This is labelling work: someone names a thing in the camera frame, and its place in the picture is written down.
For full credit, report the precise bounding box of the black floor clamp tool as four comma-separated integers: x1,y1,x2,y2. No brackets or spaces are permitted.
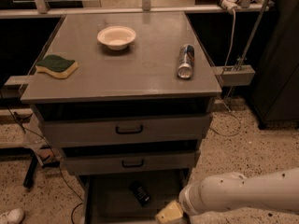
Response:
23,154,60,189

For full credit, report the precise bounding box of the metal diagonal pole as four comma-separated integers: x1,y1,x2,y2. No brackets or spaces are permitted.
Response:
234,0,269,71

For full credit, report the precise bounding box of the dark cabinet at right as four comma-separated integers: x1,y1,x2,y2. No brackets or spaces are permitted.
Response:
249,0,299,130

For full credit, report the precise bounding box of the green yellow sponge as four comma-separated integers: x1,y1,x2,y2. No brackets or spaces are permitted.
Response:
36,55,78,79

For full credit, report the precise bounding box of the grey drawer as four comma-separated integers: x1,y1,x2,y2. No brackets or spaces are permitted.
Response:
63,151,197,175
43,114,212,147
80,169,190,224

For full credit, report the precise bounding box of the grey top drawer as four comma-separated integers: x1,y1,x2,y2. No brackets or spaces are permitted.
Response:
43,114,212,147

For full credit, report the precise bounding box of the grey side bracket block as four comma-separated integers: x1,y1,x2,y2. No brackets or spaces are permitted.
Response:
212,65,255,87

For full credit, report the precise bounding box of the black rxbar chocolate bar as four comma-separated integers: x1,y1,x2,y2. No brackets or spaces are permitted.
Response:
129,181,150,207

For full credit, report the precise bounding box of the grey bottom drawer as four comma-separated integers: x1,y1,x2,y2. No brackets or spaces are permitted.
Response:
80,169,190,224

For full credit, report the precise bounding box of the silver blue drink can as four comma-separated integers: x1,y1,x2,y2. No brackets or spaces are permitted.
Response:
177,44,194,79

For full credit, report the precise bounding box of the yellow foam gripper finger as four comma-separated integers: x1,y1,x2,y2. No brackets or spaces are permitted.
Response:
155,201,184,224

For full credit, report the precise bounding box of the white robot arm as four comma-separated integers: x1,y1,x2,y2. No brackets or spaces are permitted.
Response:
155,168,299,224

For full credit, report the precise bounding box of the grey drawer cabinet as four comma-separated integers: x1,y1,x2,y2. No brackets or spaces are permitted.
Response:
20,11,222,224

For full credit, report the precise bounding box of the white sneaker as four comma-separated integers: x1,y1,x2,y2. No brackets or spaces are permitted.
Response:
0,208,25,224

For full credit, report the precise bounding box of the black floor cable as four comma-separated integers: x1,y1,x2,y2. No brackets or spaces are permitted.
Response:
0,91,85,224

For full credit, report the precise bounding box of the white paper bowl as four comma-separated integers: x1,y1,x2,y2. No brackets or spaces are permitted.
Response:
97,26,136,50

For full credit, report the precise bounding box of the grey middle drawer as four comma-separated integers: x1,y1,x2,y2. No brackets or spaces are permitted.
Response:
63,151,197,175

